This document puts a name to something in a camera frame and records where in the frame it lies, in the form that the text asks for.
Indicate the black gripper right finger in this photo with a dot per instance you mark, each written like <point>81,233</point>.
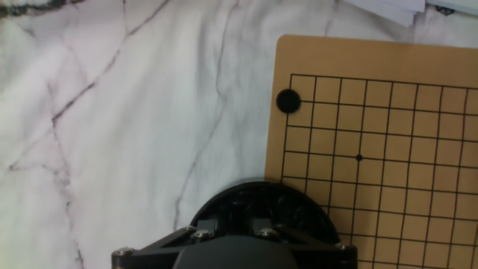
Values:
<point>267,228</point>

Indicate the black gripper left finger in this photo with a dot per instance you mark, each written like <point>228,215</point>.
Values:
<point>203,229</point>

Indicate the black Go stone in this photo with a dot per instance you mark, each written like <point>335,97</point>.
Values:
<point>288,101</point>

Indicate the tan Go board mat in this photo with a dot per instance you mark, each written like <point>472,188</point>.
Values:
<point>373,149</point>

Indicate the black bowl of Go stones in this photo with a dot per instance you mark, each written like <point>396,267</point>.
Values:
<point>261,203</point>

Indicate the printed paper sheet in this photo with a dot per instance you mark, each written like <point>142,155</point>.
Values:
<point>396,7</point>

